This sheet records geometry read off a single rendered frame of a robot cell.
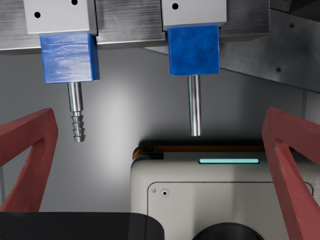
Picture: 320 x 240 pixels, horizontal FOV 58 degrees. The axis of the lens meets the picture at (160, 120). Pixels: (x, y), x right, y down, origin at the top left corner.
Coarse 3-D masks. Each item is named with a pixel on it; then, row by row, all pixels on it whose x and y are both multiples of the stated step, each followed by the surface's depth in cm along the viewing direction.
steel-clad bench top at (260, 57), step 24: (288, 0) 30; (288, 24) 31; (312, 24) 31; (144, 48) 31; (240, 48) 31; (264, 48) 31; (288, 48) 31; (312, 48) 31; (264, 72) 31; (288, 72) 31; (312, 72) 31
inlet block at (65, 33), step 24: (24, 0) 22; (48, 0) 22; (72, 0) 23; (48, 24) 23; (72, 24) 23; (96, 24) 25; (48, 48) 24; (72, 48) 24; (96, 48) 26; (48, 72) 25; (72, 72) 25; (96, 72) 26; (72, 96) 26
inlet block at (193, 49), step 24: (168, 0) 22; (192, 0) 22; (216, 0) 22; (168, 24) 23; (192, 24) 23; (216, 24) 24; (168, 48) 25; (192, 48) 24; (216, 48) 24; (192, 72) 25; (216, 72) 25; (192, 96) 26; (192, 120) 26
